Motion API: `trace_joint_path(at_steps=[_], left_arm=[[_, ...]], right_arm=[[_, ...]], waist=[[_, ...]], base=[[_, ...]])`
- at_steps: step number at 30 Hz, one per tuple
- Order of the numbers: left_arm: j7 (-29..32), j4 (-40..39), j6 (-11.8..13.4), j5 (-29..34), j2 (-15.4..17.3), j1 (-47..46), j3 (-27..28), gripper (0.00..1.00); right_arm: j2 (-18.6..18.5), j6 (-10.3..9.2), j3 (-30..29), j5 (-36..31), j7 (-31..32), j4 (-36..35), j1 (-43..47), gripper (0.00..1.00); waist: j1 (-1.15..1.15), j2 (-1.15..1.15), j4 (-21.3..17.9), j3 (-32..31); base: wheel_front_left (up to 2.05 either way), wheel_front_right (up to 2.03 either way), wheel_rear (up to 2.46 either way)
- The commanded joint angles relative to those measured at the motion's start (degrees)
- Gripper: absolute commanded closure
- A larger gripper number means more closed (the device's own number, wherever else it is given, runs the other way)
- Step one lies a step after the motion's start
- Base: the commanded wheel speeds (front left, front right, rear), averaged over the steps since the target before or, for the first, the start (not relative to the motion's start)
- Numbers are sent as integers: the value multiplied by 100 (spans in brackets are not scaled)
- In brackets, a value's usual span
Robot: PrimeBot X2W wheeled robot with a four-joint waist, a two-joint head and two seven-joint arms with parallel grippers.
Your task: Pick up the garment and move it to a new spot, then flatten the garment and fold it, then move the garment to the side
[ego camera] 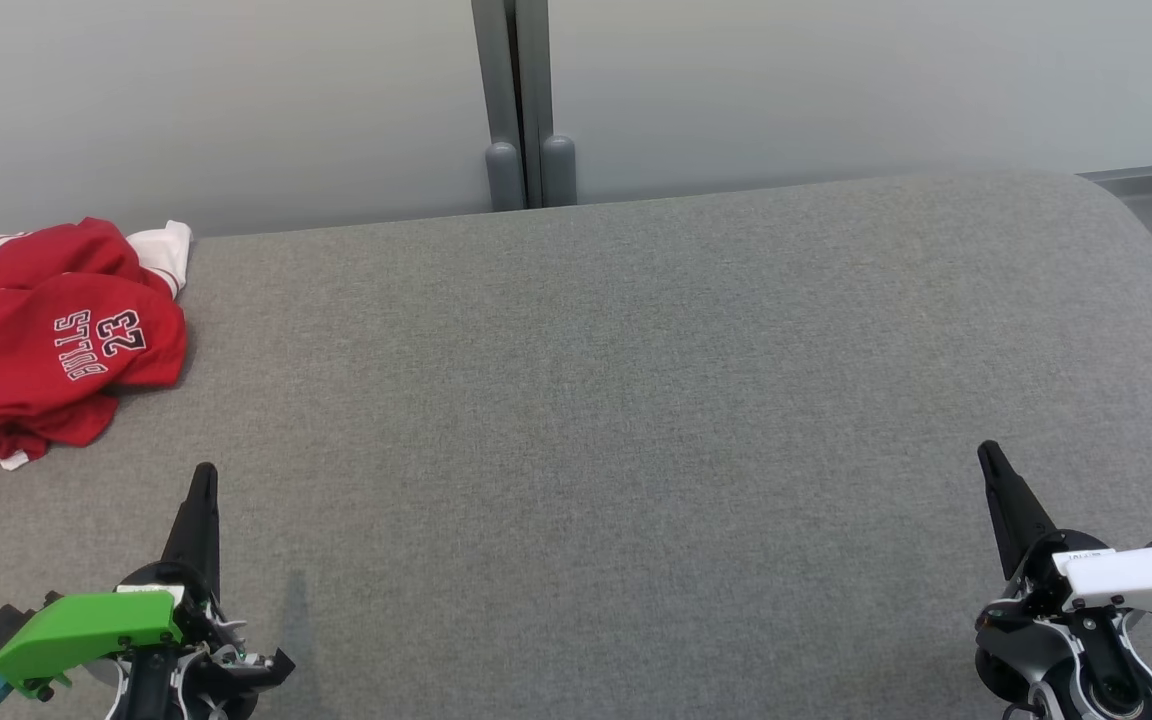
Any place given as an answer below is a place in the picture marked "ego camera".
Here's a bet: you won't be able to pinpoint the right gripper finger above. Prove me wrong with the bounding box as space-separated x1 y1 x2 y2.
977 440 1057 581

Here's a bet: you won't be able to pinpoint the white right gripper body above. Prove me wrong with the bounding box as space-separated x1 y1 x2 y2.
974 528 1152 643

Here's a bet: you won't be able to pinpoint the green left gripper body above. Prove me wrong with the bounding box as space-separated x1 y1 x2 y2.
0 560 295 698

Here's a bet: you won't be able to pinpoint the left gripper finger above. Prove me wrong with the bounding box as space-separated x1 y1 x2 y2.
161 462 222 601

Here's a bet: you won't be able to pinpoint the red basketball shorts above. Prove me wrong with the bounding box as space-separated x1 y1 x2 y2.
0 270 189 471

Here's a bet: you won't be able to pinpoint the red white basketball jersey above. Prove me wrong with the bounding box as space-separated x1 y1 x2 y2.
0 217 194 301

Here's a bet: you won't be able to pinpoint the grey fabric sofa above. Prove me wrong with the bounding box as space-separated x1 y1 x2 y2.
0 170 1152 720

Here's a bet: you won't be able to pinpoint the grey partition base rail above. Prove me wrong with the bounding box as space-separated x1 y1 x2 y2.
1076 150 1152 191

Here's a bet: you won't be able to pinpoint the grey cylindrical post foot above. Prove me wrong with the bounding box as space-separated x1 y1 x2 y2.
540 135 578 208
485 141 525 212

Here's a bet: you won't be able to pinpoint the grey metal partition post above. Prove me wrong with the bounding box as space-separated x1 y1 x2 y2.
471 0 552 211

